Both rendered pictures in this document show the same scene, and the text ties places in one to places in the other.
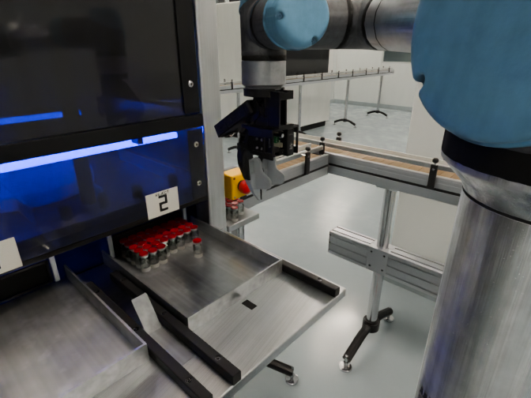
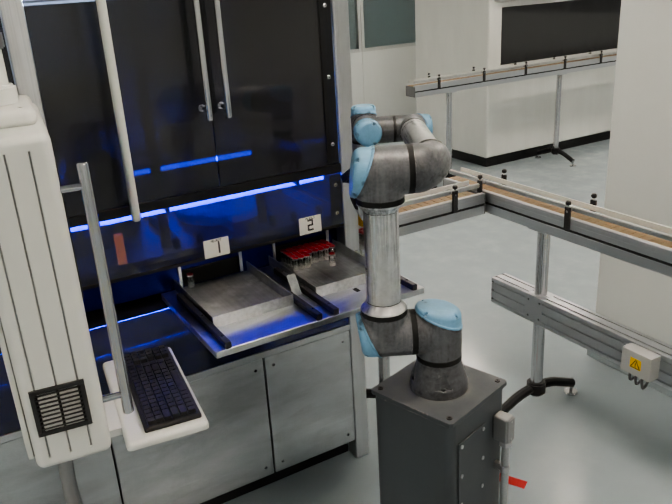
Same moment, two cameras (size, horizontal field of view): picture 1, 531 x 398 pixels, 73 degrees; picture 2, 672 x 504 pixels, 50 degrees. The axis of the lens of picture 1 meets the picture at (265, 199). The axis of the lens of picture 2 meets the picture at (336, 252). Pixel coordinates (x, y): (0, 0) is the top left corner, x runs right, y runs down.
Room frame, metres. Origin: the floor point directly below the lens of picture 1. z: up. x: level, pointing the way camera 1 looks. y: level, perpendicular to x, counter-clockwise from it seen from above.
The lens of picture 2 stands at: (-1.40, -0.55, 1.81)
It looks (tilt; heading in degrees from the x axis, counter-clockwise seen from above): 21 degrees down; 18
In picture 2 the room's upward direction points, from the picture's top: 3 degrees counter-clockwise
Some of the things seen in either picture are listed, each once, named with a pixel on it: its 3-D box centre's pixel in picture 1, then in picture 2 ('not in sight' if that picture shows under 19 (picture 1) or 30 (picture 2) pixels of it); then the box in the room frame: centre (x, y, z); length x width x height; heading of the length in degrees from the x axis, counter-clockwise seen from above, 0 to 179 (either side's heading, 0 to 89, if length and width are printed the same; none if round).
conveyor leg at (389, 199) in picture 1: (379, 263); (539, 313); (1.37, -0.52, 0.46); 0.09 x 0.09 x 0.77; 47
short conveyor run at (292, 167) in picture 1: (264, 172); (409, 209); (1.28, 0.00, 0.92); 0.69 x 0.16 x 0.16; 137
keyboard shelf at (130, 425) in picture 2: not in sight; (136, 397); (0.00, 0.48, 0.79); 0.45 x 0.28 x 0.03; 41
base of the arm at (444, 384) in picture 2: not in sight; (438, 368); (0.22, -0.28, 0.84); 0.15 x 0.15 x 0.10
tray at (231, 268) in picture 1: (190, 260); (325, 266); (0.71, 0.18, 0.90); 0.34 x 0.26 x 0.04; 47
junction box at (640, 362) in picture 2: not in sight; (640, 362); (0.97, -0.86, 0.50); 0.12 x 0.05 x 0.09; 47
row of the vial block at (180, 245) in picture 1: (168, 245); (312, 256); (0.77, 0.24, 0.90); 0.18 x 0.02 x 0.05; 137
